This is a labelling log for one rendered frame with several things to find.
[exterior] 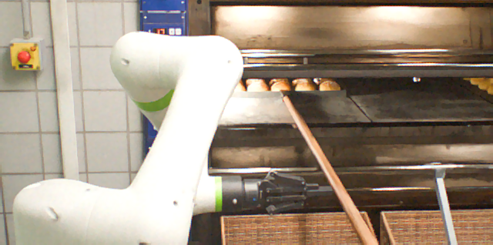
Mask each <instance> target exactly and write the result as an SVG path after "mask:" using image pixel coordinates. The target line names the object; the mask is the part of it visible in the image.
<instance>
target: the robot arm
mask: <svg viewBox="0 0 493 245"><path fill-rule="evenodd" d="M110 66H111V69H112V72H113V74H114V76H115V77H116V79H117V80H118V82H119V83H120V84H121V85H122V87H123V88H124V89H125V91H126V94H127V95H128V96H129V98H130V99H131V100H132V101H133V102H134V103H135V105H136V106H137V107H138V108H139V110H140V111H141V112H142V113H143V114H144V115H145V117H146V118H147V119H148V120H149V121H150V122H151V123H152V124H153V125H154V126H155V128H156V129H157V131H158V134H157V137H156V139H155V141H154V143H153V145H152V147H151V149H150V151H149V153H148V155H147V157H146V159H145V161H144V163H143V164H142V166H141V167H140V169H139V171H138V173H137V174H136V176H135V178H134V180H133V181H132V183H131V185H130V186H129V187H128V188H127V189H124V190H115V189H109V188H103V187H99V186H93V185H91V184H88V183H84V182H80V181H77V180H68V179H53V180H44V181H41V182H38V183H34V184H32V185H30V186H27V187H26V188H24V189H23V190H21V192H20V193H19V194H18V195H17V197H16V198H15V200H14V202H13V217H14V227H15V240H16V245H187V241H188V236H189V228H190V223H191V219H192V216H193V215H197V214H199V213H207V212H218V211H242V210H243V206H244V208H257V207H261V208H263V209H266V210H267V211H268V213H269V215H270V216H272V215H274V214H275V213H277V212H280V211H284V210H292V209H296V208H299V207H302V206H304V202H305V200H316V199H318V197H319V196H333V190H332V188H331V186H318V184H316V183H315V184H306V183H305V181H304V178H303V177H301V176H294V175H290V174H286V173H279V172H277V171H275V170H274V169H269V173H268V174H267V176H266V177H262V178H260V179H243V181H242V177H241V176H209V175H208V154H209V149H210V146H211V143H212V138H213V135H214V133H215V130H216V127H217V126H218V123H219V121H220V118H221V116H222V114H223V111H224V109H225V108H226V105H227V103H228V102H229V100H230V97H231V96H232V94H233V92H234V90H235V88H236V86H237V84H238V83H239V81H240V80H241V78H242V75H243V58H242V55H241V54H240V51H239V49H238V48H237V47H236V46H235V45H234V44H233V43H232V42H231V41H229V40H228V39H225V38H223V37H216V36H207V37H172V36H166V35H157V34H152V33H146V32H131V33H129V34H127V35H124V36H123V37H122V38H121V39H120V40H118V41H117V42H116V43H115V45H114V46H113V47H112V51H111V54H110ZM270 179H272V180H274V179H277V180H283V181H287V182H291V183H288V184H280V183H275V182H273V181H272V180H270ZM295 191H303V192H302V193H282V192H295ZM291 200H292V201H291ZM281 201H289V202H286V203H281V204H277V205H275V206H271V205H272V204H273V203H275V202H281Z"/></svg>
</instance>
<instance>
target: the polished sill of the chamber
mask: <svg viewBox="0 0 493 245"><path fill-rule="evenodd" d="M305 124H306V125H307V127H308V129H309V130H310V132H311V133H312V135H313V137H314V138H324V137H382V136H492V135H493V121H470V122H342V123H305ZM268 138H303V136H302V132H301V131H300V129H299V127H298V125H297V124H296V123H275V124H218V126H217V127H216V130H215V133H214V135H213V139H268Z"/></svg>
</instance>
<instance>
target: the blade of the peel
mask: <svg viewBox="0 0 493 245"><path fill-rule="evenodd" d="M339 86H340V90H288V92H289V93H290V95H291V97H312V96H346V89H345V88H344V87H342V86H341V85H339ZM254 97H280V91H247V89H246V91H234V92H233V94H232V96H231V97H230V98H254Z"/></svg>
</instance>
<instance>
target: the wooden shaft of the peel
mask: <svg viewBox="0 0 493 245"><path fill-rule="evenodd" d="M283 100H284V102H285V104H286V106H287V108H288V109H289V111H290V114H291V115H292V117H293V119H294V121H295V122H296V124H297V125H298V127H299V129H300V131H301V132H302V136H303V138H304V139H305V141H306V143H307V145H308V146H309V148H310V151H311V152H312V153H313V155H314V158H315V160H316V161H317V163H318V165H319V167H320V168H321V169H322V171H323V173H324V175H325V176H326V178H327V181H328V183H329V184H330V186H331V188H332V190H333V191H334V193H335V195H336V197H337V199H338V200H339V202H340V204H341V206H342V209H343V210H344V212H345V214H346V215H347V218H348V219H349V221H350V223H351V225H352V227H353V228H354V230H355V232H356V234H357V236H358V238H359V239H360V241H361V243H362V245H378V244H377V241H376V240H375V239H374V237H373V235H372V233H371V232H370V230H369V229H368V227H367V225H366V223H365V222H364V220H363V218H362V217H361V215H360V214H359V212H358V210H357V208H356V207H355V206H354V204H353V203H352V201H351V199H350V197H349V196H348V195H347V192H346V191H345V189H344V186H343V184H342V182H341V181H340V179H339V178H338V176H337V174H336V173H335V171H334V169H333V168H332V167H331V165H330V164H329V162H328V160H327V158H326V156H325V155H324V153H323V152H322V150H321V148H320V147H319V145H318V144H317V141H316V140H315V138H314V137H313V135H312V133H311V132H310V130H309V129H308V127H307V125H306V124H305V122H304V121H303V119H302V116H301V114H300V113H299V111H298V110H297V107H296V106H295V105H294V103H293V101H292V99H291V98H290V97H289V96H284V98H283Z"/></svg>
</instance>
